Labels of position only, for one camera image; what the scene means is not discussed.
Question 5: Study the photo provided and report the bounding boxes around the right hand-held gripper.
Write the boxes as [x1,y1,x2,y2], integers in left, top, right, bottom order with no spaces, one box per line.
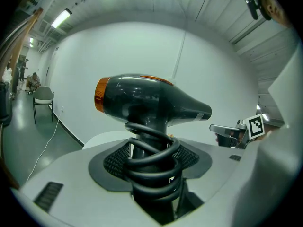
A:
[209,113,266,149]

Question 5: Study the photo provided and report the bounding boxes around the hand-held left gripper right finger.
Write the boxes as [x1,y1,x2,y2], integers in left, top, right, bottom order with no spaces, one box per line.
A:
[174,138,246,226]

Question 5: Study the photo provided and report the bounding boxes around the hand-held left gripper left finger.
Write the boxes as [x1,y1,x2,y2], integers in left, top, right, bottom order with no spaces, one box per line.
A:
[11,138,164,227]

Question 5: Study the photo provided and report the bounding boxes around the black and orange hair dryer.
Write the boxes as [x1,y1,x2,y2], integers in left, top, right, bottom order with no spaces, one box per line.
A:
[94,73,213,225]

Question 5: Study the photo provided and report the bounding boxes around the person's right forearm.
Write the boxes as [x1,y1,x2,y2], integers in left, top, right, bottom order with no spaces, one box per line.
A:
[253,130,273,142]

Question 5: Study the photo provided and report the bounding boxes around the white table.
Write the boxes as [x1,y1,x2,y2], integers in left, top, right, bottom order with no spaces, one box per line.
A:
[82,131,130,150]

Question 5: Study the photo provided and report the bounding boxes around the person's white shirt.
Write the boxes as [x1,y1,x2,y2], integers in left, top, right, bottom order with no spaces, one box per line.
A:
[233,41,303,224]

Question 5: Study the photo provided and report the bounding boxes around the grey chair with black legs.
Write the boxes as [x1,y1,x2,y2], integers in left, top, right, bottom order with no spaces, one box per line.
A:
[32,85,55,124]

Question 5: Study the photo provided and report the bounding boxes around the black bin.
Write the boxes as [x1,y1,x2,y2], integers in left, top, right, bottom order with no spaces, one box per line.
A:
[0,81,10,127]

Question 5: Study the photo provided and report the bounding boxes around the person's face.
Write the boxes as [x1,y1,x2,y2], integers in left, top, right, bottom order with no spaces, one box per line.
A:
[259,0,292,28]

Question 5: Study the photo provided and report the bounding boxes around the narrow ceiling light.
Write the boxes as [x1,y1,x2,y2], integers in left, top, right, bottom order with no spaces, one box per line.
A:
[51,8,72,29]

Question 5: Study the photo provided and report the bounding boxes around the white cable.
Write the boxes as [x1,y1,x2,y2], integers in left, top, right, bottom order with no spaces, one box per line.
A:
[25,107,64,183]

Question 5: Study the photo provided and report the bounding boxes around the white wall conduit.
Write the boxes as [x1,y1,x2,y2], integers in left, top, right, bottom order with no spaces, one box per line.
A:
[171,31,187,80]

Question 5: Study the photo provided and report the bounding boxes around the black head-worn camera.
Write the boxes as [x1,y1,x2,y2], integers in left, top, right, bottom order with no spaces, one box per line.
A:
[244,0,260,20]

